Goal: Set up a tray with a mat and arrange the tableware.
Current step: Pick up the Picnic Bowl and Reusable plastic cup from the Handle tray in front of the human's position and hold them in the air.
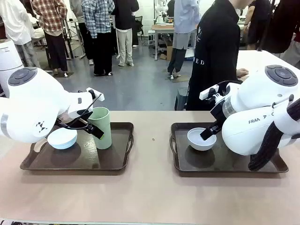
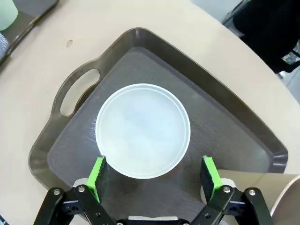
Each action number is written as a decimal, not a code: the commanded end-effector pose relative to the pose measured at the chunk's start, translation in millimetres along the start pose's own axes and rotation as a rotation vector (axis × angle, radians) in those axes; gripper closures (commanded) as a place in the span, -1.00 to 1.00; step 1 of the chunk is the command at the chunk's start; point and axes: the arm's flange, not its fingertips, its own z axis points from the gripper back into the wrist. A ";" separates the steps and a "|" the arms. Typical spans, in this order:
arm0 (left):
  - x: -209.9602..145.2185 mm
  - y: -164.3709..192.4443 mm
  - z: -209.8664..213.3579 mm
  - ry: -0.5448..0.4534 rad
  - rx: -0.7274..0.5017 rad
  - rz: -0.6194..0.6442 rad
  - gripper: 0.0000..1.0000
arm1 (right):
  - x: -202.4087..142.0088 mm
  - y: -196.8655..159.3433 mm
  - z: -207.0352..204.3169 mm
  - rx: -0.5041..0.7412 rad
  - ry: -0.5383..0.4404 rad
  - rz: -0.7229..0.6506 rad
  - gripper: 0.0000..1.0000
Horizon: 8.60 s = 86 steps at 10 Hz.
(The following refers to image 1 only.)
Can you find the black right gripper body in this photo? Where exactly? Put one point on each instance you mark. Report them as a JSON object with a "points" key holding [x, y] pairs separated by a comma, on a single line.
{"points": [[218, 113]]}

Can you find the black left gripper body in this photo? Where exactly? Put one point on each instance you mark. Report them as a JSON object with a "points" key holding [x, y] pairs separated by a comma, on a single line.
{"points": [[84, 114]]}

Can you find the grey white bowl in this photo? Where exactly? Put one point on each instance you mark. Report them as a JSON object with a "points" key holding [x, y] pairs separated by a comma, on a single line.
{"points": [[201, 143]]}

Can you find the tall green cup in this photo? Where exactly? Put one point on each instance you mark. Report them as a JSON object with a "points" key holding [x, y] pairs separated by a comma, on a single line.
{"points": [[103, 117]]}

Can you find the light blue bowl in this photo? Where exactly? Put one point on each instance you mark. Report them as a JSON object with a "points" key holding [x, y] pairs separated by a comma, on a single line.
{"points": [[62, 140]]}

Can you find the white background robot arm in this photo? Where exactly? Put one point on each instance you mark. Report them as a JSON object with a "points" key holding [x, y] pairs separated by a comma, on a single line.
{"points": [[160, 9]]}

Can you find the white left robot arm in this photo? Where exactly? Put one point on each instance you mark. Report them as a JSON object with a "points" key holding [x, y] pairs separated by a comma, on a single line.
{"points": [[30, 110]]}

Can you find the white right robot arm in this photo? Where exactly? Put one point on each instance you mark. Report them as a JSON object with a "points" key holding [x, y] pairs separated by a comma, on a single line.
{"points": [[255, 98]]}

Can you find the dark brown serving tray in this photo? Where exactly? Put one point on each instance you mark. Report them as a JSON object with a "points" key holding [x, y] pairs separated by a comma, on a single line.
{"points": [[77, 157], [211, 161]]}

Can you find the person's left hand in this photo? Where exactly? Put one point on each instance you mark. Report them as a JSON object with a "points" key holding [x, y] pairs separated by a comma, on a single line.
{"points": [[242, 72]]}

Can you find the person in black shirt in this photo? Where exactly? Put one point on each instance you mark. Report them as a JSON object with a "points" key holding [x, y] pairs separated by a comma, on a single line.
{"points": [[215, 58]]}

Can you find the cardboard box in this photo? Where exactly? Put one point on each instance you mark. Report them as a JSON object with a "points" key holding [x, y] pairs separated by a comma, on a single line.
{"points": [[167, 52]]}

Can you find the person in blue plaid shirt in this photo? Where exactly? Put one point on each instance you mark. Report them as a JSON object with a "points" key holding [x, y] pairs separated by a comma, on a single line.
{"points": [[98, 28]]}

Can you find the person in red plaid shirt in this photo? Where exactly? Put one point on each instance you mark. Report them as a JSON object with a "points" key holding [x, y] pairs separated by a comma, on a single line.
{"points": [[50, 28]]}

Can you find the person in light blue shirt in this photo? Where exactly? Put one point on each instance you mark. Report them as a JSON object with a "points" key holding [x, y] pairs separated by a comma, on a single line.
{"points": [[185, 23]]}

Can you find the person in black tee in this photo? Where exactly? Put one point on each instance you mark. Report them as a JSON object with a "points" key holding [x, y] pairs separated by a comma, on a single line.
{"points": [[125, 28]]}

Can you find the person in black dress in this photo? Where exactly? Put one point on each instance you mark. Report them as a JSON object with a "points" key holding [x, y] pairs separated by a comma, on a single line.
{"points": [[257, 21]]}

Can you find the brown top workbench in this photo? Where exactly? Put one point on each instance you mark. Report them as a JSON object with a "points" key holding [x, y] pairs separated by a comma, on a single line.
{"points": [[164, 27]]}

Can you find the black office chair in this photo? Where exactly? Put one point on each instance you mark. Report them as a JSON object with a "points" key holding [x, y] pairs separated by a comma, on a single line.
{"points": [[139, 25]]}

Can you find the person in dark maroon top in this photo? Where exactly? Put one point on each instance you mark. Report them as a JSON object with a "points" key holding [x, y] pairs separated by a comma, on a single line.
{"points": [[283, 25]]}

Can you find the person in white shirt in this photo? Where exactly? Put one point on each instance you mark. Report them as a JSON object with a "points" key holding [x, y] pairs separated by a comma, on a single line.
{"points": [[16, 23]]}

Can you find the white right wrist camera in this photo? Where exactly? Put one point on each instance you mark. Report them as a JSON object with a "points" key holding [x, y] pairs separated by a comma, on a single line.
{"points": [[208, 92]]}

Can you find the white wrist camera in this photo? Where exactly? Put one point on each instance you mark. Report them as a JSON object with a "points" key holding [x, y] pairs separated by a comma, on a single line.
{"points": [[97, 95], [208, 92]]}

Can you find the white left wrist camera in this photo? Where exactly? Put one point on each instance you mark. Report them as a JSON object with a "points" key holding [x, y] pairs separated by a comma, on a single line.
{"points": [[97, 95]]}

